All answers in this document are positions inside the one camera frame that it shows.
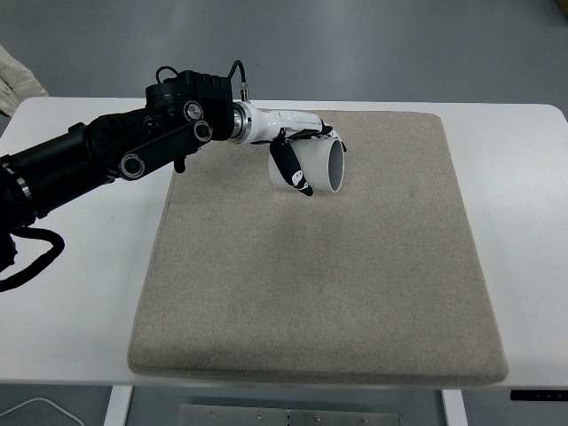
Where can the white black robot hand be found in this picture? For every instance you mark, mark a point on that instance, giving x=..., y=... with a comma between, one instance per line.
x=256, y=126

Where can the white cup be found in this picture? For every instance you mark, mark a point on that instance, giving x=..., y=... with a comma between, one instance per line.
x=322, y=162

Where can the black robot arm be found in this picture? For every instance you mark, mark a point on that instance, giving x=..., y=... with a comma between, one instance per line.
x=182, y=114

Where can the beige fabric mat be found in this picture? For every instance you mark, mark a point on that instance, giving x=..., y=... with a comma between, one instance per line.
x=379, y=283

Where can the cream fabric object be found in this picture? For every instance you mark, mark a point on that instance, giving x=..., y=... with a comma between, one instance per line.
x=18, y=83

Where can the right white table leg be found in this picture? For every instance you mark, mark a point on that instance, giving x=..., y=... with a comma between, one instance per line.
x=454, y=408

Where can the white table leg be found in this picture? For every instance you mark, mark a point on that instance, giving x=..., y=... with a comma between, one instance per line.
x=118, y=406
x=454, y=408

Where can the left white table leg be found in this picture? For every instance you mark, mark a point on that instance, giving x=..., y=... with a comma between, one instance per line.
x=118, y=406

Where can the black desk control panel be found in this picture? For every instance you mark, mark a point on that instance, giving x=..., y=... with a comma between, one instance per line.
x=539, y=395

